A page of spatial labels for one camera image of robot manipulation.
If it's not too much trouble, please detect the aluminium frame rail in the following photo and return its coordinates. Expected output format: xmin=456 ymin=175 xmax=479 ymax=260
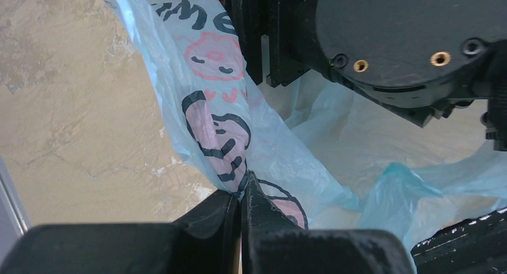
xmin=1 ymin=157 xmax=32 ymax=263

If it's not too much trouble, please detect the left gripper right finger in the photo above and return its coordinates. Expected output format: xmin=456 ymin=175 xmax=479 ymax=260
xmin=242 ymin=181 xmax=306 ymax=273

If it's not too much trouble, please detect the blue printed plastic bag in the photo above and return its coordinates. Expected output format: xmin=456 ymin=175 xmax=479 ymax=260
xmin=103 ymin=0 xmax=506 ymax=273

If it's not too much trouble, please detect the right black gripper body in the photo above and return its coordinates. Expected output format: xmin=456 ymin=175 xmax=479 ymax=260
xmin=268 ymin=0 xmax=506 ymax=128

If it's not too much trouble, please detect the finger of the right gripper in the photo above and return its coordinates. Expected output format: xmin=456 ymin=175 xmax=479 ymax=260
xmin=225 ymin=0 xmax=263 ymax=84

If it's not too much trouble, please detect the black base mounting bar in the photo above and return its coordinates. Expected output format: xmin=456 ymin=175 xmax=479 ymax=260
xmin=411 ymin=208 xmax=506 ymax=274

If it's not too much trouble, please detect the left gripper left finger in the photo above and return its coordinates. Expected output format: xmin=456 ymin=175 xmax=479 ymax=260
xmin=174 ymin=190 xmax=241 ymax=273

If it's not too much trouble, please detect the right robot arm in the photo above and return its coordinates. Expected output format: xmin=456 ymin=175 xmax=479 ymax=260
xmin=220 ymin=0 xmax=506 ymax=151

